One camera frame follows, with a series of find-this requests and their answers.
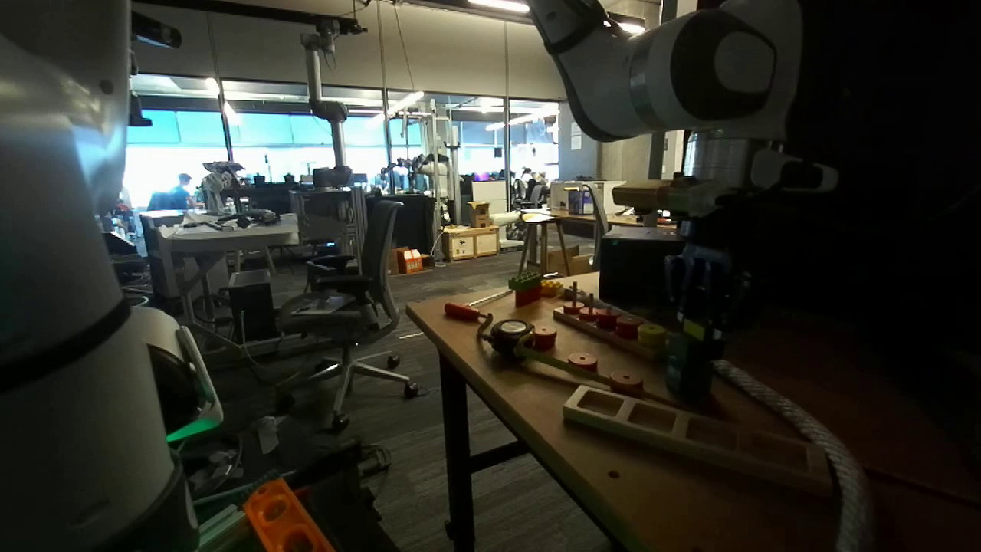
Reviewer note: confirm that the orange perforated plastic block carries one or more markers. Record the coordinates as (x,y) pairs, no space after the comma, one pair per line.
(279,523)

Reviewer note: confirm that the black metal table frame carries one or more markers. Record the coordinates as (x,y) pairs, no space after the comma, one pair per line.
(458,462)

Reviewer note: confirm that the grey office chair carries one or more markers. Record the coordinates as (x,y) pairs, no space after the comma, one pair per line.
(354,307)

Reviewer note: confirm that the wooden peg board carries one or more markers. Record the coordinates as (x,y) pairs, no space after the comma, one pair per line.
(600,335)

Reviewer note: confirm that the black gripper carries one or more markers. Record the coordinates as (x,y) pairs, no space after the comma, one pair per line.
(716,235)

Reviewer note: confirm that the cardboard box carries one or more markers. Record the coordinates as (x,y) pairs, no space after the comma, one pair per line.
(471,242)

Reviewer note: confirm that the green square block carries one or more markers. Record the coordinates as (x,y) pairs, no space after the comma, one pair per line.
(690,356)

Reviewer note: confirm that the ceiling hung pipe fixture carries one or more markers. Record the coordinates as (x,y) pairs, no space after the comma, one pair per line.
(325,72)

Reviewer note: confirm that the black tape measure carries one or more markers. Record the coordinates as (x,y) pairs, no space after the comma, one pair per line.
(511,338)

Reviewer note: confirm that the small orange box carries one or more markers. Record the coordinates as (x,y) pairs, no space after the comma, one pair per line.
(410,262)

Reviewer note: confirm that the wooden stool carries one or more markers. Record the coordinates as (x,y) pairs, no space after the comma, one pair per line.
(540,232)

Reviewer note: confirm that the seated person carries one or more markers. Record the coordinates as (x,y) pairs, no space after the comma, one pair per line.
(183,188)

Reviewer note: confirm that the long ceiling light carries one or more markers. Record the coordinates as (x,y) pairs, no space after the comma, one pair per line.
(501,5)

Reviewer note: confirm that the black overhead mount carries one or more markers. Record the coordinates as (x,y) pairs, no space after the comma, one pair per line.
(158,32)

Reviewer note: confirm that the black box on table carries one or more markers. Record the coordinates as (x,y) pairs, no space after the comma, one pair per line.
(631,265)

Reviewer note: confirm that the white office desk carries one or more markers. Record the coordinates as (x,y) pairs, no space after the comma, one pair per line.
(226,235)

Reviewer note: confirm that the white equipment box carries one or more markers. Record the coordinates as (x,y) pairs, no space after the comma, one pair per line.
(592,196)

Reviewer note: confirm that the yellow square block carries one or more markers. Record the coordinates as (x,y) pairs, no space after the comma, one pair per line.
(695,331)

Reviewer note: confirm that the red toy brick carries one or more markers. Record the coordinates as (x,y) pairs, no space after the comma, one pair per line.
(527,299)

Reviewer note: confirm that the black case under desk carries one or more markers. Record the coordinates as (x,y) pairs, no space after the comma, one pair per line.
(254,304)

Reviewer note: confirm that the white wooden compartment tray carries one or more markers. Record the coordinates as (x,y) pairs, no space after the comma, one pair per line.
(662,446)

